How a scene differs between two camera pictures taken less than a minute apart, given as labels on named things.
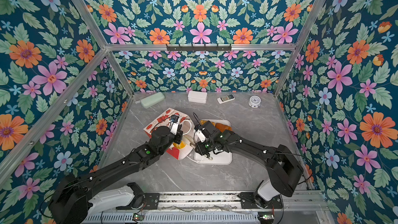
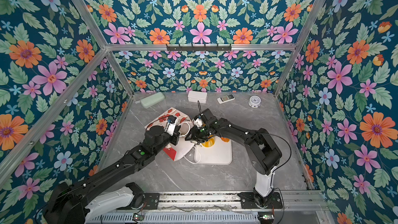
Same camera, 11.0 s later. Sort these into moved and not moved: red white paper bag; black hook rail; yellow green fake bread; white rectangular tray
Moved: yellow green fake bread
Not moved: red white paper bag; white rectangular tray; black hook rail
